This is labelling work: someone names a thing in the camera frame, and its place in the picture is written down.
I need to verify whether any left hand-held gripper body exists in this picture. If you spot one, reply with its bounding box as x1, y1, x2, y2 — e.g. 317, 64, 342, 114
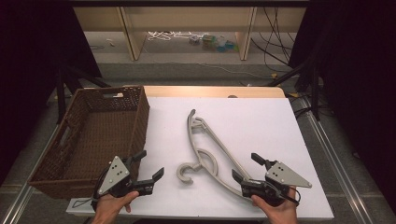
92, 155, 155, 209

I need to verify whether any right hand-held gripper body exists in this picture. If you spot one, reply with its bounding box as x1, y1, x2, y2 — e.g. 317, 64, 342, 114
241, 161, 313, 208

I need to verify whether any brown wicker basket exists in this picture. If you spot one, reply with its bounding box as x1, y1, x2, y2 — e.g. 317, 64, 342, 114
27, 85, 151, 200

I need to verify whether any person's left hand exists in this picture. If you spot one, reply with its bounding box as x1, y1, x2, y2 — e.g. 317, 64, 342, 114
92, 190, 140, 224

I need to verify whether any person's right hand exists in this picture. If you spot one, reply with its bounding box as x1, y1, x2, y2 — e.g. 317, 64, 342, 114
251, 186, 299, 224

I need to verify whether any white table cover sheet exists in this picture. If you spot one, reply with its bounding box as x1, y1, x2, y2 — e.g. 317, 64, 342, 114
65, 96, 334, 222

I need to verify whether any small colourful floor clutter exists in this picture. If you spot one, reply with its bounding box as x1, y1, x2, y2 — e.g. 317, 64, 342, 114
190, 33, 239, 53

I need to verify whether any black curtain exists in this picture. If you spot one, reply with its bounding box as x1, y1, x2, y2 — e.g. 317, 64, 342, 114
0, 0, 102, 185
289, 0, 396, 216

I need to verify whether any beige wooden shelf unit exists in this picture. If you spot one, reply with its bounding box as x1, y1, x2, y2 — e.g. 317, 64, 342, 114
73, 6, 307, 62

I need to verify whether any right hand-held gripper cable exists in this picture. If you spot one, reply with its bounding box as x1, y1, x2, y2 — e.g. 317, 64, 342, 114
278, 183, 302, 206

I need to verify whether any hand-held gripper cable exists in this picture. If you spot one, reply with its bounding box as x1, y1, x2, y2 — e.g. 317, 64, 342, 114
72, 174, 106, 210
278, 183, 302, 206

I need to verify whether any left hand-held gripper cable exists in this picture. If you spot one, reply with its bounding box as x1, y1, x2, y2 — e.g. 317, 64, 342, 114
72, 174, 106, 210

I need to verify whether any metal floor rail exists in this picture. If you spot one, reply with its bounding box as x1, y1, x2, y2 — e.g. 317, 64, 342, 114
0, 124, 60, 224
300, 96, 375, 224

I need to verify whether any long thin white cable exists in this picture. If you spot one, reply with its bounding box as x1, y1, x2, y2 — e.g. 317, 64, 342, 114
167, 60, 272, 80

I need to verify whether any white cord on floor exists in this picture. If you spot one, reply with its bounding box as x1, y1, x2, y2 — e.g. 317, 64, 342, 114
147, 30, 206, 41

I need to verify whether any bundle of black cables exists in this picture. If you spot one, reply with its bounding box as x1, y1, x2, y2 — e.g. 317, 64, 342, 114
250, 6, 297, 74

